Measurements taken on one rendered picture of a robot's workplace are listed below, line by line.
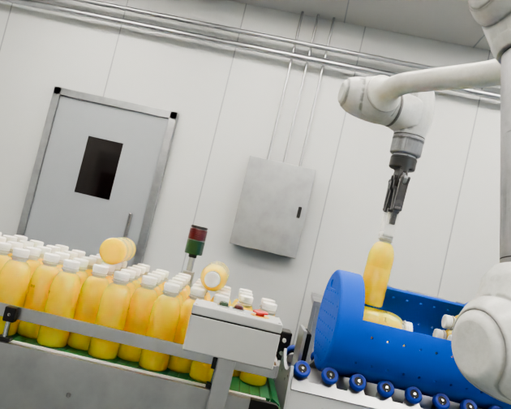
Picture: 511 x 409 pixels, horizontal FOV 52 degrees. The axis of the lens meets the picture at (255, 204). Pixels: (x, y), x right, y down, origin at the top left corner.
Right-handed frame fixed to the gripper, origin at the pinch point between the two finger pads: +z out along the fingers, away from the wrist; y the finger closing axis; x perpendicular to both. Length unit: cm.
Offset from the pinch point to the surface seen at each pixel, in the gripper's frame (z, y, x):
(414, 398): 42.9, -11.8, -13.6
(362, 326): 27.8, -14.4, 4.4
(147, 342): 43, -21, 56
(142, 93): -92, 351, 165
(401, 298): 19.6, 8.9, -11.4
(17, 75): -82, 365, 292
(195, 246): 21, 32, 54
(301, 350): 39.2, -5.4, 16.6
